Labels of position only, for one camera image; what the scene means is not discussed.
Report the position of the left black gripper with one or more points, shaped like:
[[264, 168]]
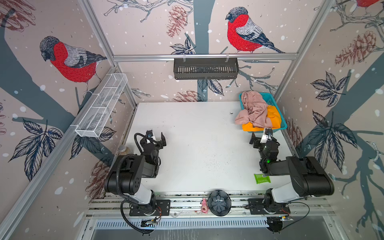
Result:
[[156, 142]]

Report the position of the pink shorts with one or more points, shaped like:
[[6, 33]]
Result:
[[255, 111]]

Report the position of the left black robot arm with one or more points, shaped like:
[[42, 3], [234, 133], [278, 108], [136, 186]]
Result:
[[124, 179]]

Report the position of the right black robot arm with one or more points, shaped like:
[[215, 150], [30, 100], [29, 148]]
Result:
[[308, 178]]

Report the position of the orange shorts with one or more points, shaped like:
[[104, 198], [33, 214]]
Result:
[[272, 114]]

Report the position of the glass jar with lid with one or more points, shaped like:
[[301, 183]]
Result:
[[123, 150]]

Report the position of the green wipes packet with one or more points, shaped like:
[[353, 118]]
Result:
[[262, 178]]

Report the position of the black round flower-shaped bowl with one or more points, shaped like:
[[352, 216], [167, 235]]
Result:
[[219, 203]]

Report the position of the black hanging shelf basket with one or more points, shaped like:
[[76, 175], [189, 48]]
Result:
[[206, 68]]

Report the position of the small pink toy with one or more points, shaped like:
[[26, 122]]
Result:
[[204, 206]]

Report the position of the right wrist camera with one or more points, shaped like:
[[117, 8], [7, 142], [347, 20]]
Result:
[[264, 138]]

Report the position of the white wire mesh basket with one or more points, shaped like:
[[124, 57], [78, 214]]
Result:
[[99, 112]]

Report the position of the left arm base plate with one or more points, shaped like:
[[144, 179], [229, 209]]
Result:
[[157, 208]]

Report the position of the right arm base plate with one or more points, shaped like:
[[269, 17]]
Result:
[[258, 206]]

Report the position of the horizontal aluminium frame bar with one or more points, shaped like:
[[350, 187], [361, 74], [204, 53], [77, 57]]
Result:
[[165, 58]]

